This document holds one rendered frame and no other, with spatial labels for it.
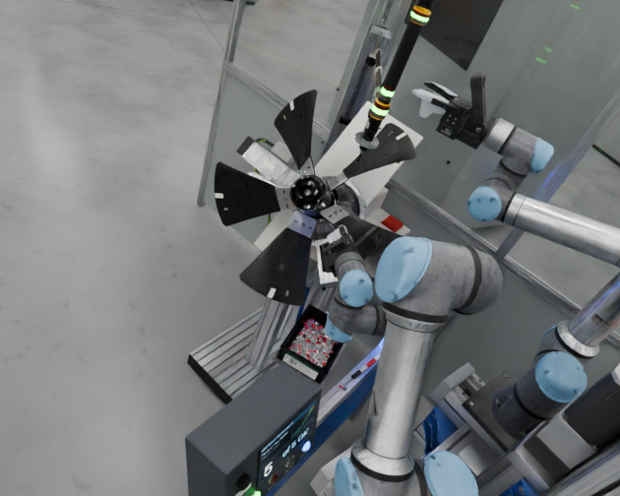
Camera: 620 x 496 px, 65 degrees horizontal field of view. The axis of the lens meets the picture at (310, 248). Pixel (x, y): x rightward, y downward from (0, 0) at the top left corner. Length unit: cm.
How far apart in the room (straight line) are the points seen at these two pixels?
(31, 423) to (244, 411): 149
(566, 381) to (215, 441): 86
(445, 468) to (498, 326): 135
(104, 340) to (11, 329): 40
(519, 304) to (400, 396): 139
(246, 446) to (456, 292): 45
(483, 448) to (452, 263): 80
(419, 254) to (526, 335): 151
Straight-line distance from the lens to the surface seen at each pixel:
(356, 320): 119
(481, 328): 235
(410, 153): 151
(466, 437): 153
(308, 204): 153
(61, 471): 226
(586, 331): 144
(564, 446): 114
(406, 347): 86
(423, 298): 83
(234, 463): 90
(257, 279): 155
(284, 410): 97
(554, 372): 138
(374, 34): 191
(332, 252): 131
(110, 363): 248
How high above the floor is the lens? 207
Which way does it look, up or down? 40 degrees down
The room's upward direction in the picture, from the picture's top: 22 degrees clockwise
